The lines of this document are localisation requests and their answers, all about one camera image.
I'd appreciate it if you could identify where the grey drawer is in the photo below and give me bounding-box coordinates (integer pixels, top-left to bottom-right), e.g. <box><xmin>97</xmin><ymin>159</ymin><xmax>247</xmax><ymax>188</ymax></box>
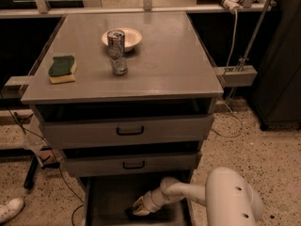
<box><xmin>81</xmin><ymin>171</ymin><xmax>195</xmax><ymax>226</ymax></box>
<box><xmin>64</xmin><ymin>153</ymin><xmax>200</xmax><ymax>177</ymax></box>
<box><xmin>40</xmin><ymin>115</ymin><xmax>214</xmax><ymax>149</ymax></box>

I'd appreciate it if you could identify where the green yellow sponge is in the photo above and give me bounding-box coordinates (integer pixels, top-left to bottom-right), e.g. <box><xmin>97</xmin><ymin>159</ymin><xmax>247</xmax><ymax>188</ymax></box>
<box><xmin>48</xmin><ymin>56</ymin><xmax>77</xmax><ymax>84</ymax></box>

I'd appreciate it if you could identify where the grey top drawer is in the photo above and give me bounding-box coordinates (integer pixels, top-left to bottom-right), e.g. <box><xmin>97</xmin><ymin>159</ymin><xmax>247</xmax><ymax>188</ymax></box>
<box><xmin>40</xmin><ymin>115</ymin><xmax>214</xmax><ymax>149</ymax></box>

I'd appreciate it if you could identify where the black clamp tool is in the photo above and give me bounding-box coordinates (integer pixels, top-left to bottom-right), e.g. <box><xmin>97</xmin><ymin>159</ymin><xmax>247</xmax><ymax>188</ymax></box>
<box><xmin>24</xmin><ymin>148</ymin><xmax>60</xmax><ymax>190</ymax></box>

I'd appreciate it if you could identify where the grey drawer cabinet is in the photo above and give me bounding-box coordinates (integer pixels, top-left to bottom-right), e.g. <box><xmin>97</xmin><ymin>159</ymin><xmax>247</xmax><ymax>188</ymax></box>
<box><xmin>22</xmin><ymin>12</ymin><xmax>222</xmax><ymax>226</ymax></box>

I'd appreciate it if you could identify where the grey metal side bracket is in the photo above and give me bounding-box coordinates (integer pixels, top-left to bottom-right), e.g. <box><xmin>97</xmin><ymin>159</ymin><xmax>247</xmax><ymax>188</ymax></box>
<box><xmin>214</xmin><ymin>66</ymin><xmax>257</xmax><ymax>88</ymax></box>

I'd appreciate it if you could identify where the black floor cable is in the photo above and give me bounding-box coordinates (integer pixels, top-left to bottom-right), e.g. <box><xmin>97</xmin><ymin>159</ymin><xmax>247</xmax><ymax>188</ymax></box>
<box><xmin>0</xmin><ymin>91</ymin><xmax>86</xmax><ymax>226</ymax></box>

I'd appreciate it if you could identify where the grey bottom drawer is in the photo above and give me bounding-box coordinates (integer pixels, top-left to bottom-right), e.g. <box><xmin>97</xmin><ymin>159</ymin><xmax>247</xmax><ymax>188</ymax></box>
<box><xmin>81</xmin><ymin>171</ymin><xmax>195</xmax><ymax>226</ymax></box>

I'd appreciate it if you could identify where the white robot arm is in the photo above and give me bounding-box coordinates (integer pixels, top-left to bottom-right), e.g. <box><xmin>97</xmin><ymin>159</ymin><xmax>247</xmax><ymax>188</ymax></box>
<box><xmin>132</xmin><ymin>167</ymin><xmax>264</xmax><ymax>226</ymax></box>

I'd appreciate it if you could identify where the black rxbar chocolate bar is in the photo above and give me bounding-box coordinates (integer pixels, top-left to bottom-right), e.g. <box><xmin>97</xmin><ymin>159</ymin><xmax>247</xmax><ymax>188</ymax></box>
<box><xmin>125</xmin><ymin>207</ymin><xmax>166</xmax><ymax>220</ymax></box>

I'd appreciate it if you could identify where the silver drink can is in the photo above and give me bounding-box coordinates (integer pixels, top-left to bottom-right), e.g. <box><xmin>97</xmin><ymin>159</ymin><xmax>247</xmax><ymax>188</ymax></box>
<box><xmin>107</xmin><ymin>29</ymin><xmax>128</xmax><ymax>75</ymax></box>

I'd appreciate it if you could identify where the dark cabinet on right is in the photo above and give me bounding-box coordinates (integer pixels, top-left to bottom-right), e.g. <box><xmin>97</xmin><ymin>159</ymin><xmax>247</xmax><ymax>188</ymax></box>
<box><xmin>250</xmin><ymin>0</ymin><xmax>301</xmax><ymax>131</ymax></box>

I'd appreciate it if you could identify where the white sneaker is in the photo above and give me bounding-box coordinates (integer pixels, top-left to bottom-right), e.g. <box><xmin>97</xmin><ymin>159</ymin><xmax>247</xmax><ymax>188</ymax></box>
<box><xmin>0</xmin><ymin>198</ymin><xmax>24</xmax><ymax>223</ymax></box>

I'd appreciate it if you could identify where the grey middle drawer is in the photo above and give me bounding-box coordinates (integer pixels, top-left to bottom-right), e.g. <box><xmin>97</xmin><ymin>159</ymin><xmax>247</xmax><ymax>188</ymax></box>
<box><xmin>64</xmin><ymin>153</ymin><xmax>200</xmax><ymax>177</ymax></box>

